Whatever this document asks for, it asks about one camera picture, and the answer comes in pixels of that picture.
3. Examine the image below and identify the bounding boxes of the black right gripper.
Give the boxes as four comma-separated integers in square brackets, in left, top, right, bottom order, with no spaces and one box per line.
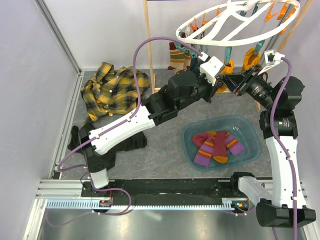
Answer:
[220,63,278,110]

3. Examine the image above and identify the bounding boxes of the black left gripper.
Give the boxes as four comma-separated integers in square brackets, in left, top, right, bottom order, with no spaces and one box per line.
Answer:
[177,68,224,112]

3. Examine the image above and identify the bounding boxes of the mustard yellow sock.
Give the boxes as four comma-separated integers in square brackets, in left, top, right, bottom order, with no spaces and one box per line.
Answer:
[241,48,261,72]
[216,60,234,94]

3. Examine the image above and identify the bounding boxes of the maroon purple striped sock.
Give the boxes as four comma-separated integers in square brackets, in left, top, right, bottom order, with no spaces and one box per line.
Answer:
[208,131,245,164]
[192,132,214,167]

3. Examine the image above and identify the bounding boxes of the white oval clip hanger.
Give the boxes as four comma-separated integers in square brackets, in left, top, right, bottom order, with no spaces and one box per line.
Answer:
[175,0,301,48]

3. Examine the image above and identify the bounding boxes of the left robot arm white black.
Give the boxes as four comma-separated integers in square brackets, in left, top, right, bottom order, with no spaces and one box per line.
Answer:
[78,69,219,197]

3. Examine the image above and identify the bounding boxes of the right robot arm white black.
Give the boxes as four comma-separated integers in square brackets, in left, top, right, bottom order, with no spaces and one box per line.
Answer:
[216,65,316,228]

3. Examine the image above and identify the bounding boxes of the navy blue sock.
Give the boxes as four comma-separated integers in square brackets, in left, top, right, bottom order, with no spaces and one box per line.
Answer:
[189,58,203,77]

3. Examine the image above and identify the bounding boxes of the maroon beige striped sock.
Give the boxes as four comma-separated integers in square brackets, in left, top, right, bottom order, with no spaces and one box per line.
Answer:
[167,41,185,71]
[183,51,192,70]

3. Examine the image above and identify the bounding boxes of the teal plastic tub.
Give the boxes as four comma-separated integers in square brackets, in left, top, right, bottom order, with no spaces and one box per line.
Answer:
[181,114,262,172]

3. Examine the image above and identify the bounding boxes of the black garment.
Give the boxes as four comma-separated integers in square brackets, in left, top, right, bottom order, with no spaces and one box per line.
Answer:
[67,125,148,170]

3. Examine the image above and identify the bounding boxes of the yellow plaid shirt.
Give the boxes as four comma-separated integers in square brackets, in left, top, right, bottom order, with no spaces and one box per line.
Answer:
[80,62,138,122]

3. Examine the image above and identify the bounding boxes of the wooden clothes rack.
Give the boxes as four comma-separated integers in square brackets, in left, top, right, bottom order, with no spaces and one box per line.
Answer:
[142,0,316,112]

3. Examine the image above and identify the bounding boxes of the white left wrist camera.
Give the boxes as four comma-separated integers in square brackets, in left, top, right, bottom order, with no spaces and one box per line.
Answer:
[198,52,225,86]

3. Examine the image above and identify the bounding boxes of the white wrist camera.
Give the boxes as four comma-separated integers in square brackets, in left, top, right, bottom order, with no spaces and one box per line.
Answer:
[258,49,285,76]
[198,52,225,86]

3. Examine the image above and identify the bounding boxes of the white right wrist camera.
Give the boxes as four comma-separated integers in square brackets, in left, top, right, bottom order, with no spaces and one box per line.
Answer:
[258,49,285,76]

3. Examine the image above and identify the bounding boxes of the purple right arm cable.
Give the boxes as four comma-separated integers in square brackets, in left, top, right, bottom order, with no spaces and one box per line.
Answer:
[269,57,298,240]

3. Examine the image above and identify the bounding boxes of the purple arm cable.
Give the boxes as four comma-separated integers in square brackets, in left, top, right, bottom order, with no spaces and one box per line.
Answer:
[269,57,298,240]
[57,36,208,191]

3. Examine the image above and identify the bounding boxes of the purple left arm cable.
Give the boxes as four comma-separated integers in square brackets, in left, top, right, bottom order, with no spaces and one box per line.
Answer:
[57,36,208,191]

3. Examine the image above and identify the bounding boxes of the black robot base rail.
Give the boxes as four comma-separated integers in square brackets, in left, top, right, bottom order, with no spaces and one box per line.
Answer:
[105,178,248,205]

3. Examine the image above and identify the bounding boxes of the white slotted cable duct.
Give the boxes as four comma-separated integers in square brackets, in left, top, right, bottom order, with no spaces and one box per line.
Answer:
[46,199,235,211]

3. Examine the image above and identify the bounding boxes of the aluminium corner post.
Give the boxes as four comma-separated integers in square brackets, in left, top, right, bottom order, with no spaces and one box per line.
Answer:
[34,0,82,75]

